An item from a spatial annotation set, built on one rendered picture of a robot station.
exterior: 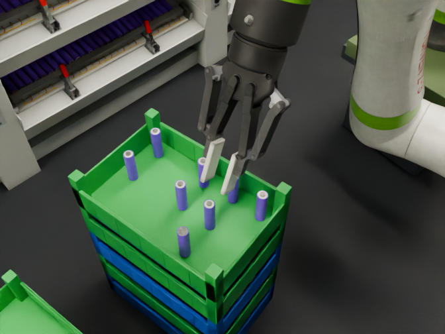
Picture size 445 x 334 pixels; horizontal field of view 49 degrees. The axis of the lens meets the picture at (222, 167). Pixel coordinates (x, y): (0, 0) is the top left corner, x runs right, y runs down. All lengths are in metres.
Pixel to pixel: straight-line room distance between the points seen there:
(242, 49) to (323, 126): 0.84
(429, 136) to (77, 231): 0.81
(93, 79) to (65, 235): 0.42
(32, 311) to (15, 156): 0.47
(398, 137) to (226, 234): 0.35
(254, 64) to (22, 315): 0.62
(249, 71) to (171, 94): 0.87
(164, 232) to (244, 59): 0.33
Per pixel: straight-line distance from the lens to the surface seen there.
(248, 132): 0.69
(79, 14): 1.25
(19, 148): 1.32
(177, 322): 0.98
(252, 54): 0.64
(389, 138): 0.91
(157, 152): 0.91
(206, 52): 1.58
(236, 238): 0.81
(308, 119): 1.46
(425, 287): 1.22
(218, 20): 1.55
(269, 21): 0.62
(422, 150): 0.92
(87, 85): 1.36
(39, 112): 1.32
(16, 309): 1.00
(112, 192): 0.88
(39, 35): 1.21
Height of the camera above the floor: 1.01
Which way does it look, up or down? 50 degrees down
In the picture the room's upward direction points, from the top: straight up
